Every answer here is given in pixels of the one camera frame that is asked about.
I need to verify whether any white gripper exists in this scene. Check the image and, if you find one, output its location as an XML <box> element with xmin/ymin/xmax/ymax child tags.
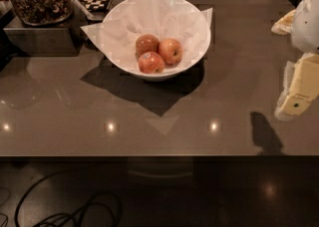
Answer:
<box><xmin>271</xmin><ymin>0</ymin><xmax>319</xmax><ymax>120</ymax></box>

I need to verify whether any white bowl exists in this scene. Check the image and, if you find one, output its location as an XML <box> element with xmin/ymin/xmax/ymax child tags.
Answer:
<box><xmin>100</xmin><ymin>0</ymin><xmax>212</xmax><ymax>83</ymax></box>

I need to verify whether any red apple front with sticker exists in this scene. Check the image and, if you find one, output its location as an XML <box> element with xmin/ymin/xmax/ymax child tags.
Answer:
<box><xmin>138</xmin><ymin>52</ymin><xmax>165</xmax><ymax>74</ymax></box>

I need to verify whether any white paper liner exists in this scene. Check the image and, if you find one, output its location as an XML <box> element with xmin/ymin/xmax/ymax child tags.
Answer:
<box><xmin>80</xmin><ymin>0</ymin><xmax>214</xmax><ymax>70</ymax></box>

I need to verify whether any black white marker tag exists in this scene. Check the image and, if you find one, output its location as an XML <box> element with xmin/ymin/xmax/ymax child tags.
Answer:
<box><xmin>79</xmin><ymin>0</ymin><xmax>113</xmax><ymax>12</ymax></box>

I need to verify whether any dark grey box stand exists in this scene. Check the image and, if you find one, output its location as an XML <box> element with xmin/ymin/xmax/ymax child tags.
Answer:
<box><xmin>4</xmin><ymin>7</ymin><xmax>84</xmax><ymax>57</ymax></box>

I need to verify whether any black cable on floor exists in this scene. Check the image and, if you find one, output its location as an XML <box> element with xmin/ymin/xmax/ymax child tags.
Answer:
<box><xmin>13</xmin><ymin>170</ymin><xmax>124</xmax><ymax>227</ymax></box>

